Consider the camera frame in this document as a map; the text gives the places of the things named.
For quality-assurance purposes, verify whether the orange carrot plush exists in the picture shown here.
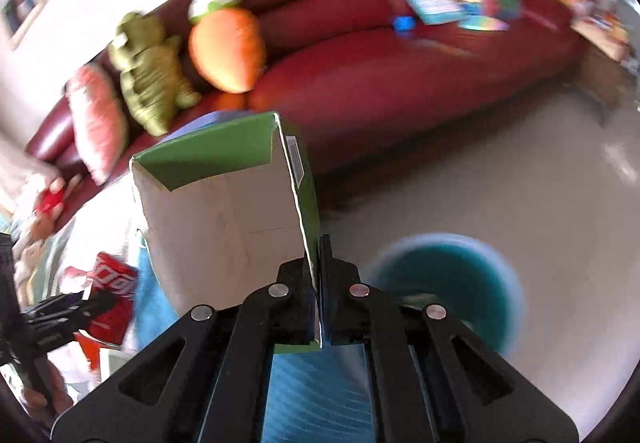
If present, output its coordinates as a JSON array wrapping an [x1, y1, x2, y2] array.
[[187, 8, 268, 94]]

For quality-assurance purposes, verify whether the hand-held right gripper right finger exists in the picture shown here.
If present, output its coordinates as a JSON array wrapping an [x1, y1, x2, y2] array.
[[317, 234, 581, 443]]

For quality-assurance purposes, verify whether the blue round bin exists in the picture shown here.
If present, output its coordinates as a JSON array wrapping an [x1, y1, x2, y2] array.
[[362, 233, 528, 354]]

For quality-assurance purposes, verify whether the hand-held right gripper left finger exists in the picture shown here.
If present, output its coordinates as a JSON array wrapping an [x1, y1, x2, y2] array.
[[50, 258, 321, 443]]

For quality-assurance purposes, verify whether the green dinosaur plush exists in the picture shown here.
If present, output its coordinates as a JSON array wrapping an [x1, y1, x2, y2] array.
[[107, 12, 201, 136]]

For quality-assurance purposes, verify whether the light blue book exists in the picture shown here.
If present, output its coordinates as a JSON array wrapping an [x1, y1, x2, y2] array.
[[392, 0, 466, 26]]

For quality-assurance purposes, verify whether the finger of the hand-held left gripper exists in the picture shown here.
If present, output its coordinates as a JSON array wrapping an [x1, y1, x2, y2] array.
[[22, 292, 117, 354]]

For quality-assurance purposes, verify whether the pink watermelon pillow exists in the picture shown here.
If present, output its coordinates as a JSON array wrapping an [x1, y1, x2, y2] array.
[[65, 64, 131, 186]]

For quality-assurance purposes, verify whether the small red toy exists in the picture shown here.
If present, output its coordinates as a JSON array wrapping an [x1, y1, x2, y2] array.
[[37, 190, 66, 214]]

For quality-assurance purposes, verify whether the red soda can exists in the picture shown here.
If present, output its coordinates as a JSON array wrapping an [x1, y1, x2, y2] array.
[[82, 252, 141, 346]]

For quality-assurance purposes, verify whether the green cardboard box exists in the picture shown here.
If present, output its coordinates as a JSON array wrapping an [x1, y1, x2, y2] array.
[[129, 112, 322, 354]]

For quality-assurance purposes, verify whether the framed wall picture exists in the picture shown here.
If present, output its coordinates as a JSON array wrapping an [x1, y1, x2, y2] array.
[[0, 0, 48, 51]]

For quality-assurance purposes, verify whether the red leather sofa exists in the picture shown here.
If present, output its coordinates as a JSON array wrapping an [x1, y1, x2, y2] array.
[[25, 0, 596, 244]]

